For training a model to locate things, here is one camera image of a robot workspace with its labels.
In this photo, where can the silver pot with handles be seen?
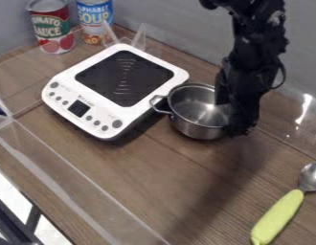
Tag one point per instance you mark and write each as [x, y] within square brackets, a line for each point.
[194, 114]

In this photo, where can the tomato sauce can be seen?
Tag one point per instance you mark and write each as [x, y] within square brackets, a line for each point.
[51, 19]

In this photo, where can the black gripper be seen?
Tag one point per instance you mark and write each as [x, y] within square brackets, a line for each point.
[244, 80]

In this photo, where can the white and black induction stove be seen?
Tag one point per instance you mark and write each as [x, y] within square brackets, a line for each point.
[103, 93]

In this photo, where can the alphabet soup can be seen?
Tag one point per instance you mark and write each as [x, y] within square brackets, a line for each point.
[94, 13]

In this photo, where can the spoon with green handle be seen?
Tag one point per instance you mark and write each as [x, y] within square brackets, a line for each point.
[284, 209]

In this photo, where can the black metal frame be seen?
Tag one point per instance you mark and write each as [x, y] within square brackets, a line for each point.
[13, 231]

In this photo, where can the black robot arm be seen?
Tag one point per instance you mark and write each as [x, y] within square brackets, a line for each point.
[258, 27]

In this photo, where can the clear acrylic corner bracket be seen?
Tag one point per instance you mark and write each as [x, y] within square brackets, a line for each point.
[137, 40]

